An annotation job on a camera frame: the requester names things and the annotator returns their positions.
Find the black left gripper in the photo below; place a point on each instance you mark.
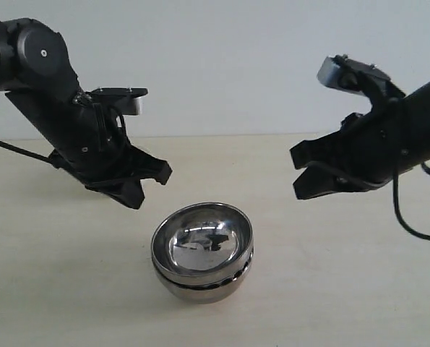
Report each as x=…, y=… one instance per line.
x=90, y=143

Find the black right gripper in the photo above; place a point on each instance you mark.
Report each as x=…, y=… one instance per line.
x=366, y=152

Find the ribbed stainless steel bowl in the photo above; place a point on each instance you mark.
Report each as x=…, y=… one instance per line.
x=202, y=243

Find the smooth stainless steel bowl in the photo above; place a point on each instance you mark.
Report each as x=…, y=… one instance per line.
x=209, y=293

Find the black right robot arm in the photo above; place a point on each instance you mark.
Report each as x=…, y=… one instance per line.
x=418, y=112

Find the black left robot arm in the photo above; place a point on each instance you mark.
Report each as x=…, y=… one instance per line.
x=36, y=74

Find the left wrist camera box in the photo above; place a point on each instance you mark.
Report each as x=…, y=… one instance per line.
x=126, y=99

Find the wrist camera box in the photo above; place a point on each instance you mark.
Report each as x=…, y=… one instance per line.
x=341, y=73
x=126, y=99

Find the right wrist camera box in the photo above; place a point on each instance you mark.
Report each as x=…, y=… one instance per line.
x=341, y=73

